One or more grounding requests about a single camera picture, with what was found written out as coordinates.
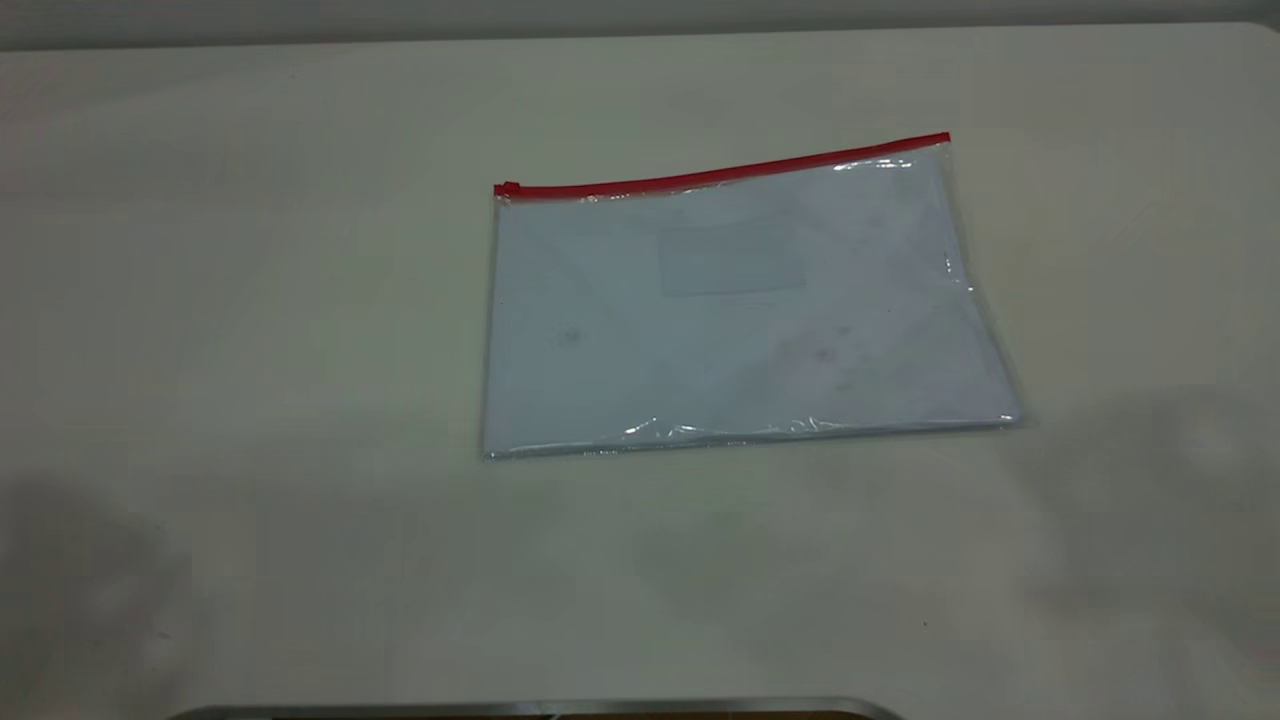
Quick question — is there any clear zipper bag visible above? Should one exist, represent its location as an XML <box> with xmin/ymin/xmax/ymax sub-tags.
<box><xmin>482</xmin><ymin>131</ymin><xmax>1023</xmax><ymax>461</ymax></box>

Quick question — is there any silver metal edge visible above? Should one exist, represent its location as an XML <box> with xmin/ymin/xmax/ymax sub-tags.
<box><xmin>170</xmin><ymin>697</ymin><xmax>906</xmax><ymax>720</ymax></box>

